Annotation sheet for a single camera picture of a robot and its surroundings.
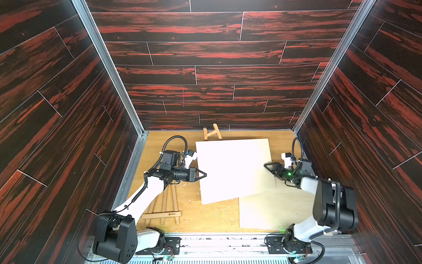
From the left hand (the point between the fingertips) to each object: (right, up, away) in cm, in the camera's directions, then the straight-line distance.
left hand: (206, 177), depth 77 cm
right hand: (+36, +3, +17) cm, 40 cm away
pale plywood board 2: (+37, -18, +7) cm, 42 cm away
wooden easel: (0, +21, +13) cm, 25 cm away
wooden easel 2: (-21, -19, +5) cm, 29 cm away
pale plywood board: (+15, +2, +12) cm, 20 cm away
